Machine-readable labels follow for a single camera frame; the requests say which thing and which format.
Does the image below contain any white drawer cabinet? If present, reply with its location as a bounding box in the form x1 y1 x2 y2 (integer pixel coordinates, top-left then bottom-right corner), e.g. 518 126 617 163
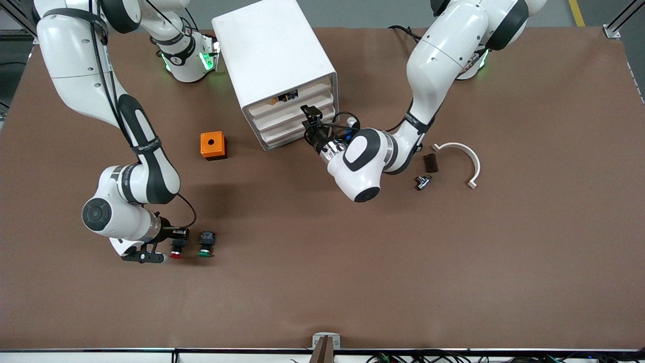
212 0 338 152

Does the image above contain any green mushroom push button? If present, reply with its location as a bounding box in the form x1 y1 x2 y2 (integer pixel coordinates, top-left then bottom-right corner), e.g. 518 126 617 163
198 230 217 258

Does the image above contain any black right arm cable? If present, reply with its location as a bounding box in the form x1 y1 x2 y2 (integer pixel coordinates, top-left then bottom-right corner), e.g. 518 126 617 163
88 8 197 232

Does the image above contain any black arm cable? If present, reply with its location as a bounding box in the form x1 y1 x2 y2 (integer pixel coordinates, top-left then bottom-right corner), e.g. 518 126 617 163
88 8 197 232
304 112 361 143

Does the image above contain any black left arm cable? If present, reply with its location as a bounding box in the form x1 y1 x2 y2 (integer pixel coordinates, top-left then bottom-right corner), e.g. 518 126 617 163
304 112 361 143

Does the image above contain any orange button enclosure box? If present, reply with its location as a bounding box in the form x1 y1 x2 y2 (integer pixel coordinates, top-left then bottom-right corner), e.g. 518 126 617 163
200 131 227 161

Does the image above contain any white table frame rail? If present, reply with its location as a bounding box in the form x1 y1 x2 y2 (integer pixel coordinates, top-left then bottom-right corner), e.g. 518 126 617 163
0 350 645 363

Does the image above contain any white curved plastic bracket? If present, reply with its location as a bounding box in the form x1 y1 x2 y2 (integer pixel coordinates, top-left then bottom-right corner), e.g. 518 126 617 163
431 142 481 190

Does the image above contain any grey metal edge bracket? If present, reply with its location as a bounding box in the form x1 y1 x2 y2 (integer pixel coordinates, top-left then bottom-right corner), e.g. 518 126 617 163
312 332 341 349

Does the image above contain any brown wooden post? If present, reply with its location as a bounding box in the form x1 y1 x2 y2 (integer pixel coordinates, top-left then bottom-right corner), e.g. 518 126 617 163
310 336 334 363

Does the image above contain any tangled black cable bundle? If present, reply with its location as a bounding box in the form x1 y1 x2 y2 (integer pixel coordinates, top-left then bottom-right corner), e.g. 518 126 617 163
290 352 645 363

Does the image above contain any black aluminium frame post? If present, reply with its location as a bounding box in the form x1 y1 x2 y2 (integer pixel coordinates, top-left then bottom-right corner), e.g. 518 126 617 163
612 0 645 28
0 0 38 43

